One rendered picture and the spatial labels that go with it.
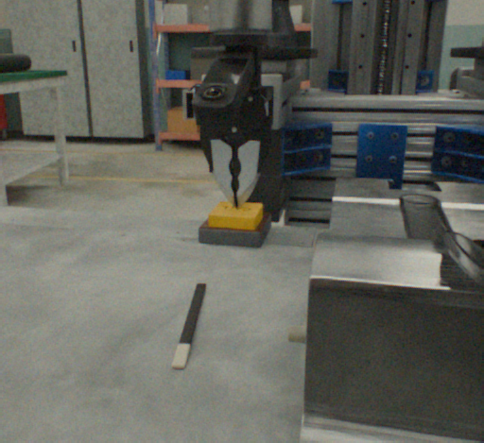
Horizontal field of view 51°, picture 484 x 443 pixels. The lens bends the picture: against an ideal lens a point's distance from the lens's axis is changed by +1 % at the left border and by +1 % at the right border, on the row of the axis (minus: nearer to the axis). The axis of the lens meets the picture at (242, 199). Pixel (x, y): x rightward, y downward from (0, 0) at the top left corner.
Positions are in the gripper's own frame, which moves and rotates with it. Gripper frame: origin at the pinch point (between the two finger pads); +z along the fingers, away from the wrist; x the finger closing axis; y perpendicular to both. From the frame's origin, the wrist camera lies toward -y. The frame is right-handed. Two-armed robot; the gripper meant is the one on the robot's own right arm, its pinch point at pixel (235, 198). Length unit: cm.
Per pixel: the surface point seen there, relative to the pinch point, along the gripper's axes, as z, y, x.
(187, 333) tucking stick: 4.6, -24.9, -1.7
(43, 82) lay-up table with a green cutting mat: 2, 265, 201
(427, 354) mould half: -5.3, -39.7, -17.8
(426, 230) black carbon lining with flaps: -3.0, -16.4, -20.8
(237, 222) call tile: 2.1, -3.0, -0.9
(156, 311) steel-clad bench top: 5.0, -21.2, 2.6
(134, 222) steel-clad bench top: 4.9, 1.9, 15.1
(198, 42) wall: -30, 509, 162
